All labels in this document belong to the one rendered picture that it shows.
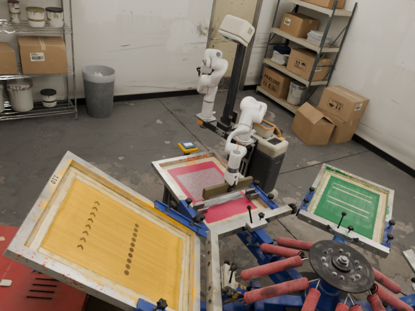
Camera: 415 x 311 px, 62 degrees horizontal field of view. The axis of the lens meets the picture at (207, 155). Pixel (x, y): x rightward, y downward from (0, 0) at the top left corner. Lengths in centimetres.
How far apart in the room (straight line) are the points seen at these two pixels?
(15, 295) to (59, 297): 17
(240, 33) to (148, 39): 332
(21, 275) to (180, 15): 473
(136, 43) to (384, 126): 400
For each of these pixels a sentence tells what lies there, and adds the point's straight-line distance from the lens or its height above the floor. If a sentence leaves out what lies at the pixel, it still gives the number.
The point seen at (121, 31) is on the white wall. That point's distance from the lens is 549.
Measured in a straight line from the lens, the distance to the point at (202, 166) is 269.
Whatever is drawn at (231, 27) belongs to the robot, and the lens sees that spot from 254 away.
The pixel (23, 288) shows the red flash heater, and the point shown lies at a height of 110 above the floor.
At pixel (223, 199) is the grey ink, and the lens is 240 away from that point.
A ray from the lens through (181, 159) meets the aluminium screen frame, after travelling 268.
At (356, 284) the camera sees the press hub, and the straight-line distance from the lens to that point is 172.
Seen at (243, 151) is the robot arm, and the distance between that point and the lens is 217.
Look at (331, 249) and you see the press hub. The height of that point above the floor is 132.
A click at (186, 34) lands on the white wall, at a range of 594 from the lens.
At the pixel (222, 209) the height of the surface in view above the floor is 95.
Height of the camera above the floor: 246
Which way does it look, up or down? 32 degrees down
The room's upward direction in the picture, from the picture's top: 10 degrees clockwise
